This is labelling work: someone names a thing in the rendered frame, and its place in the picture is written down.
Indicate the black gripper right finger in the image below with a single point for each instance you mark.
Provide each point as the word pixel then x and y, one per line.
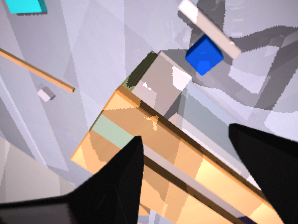
pixel 272 161

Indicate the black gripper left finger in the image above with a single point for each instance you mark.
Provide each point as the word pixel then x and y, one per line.
pixel 110 196

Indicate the small cyan block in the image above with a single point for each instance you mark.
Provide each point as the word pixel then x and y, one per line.
pixel 26 6

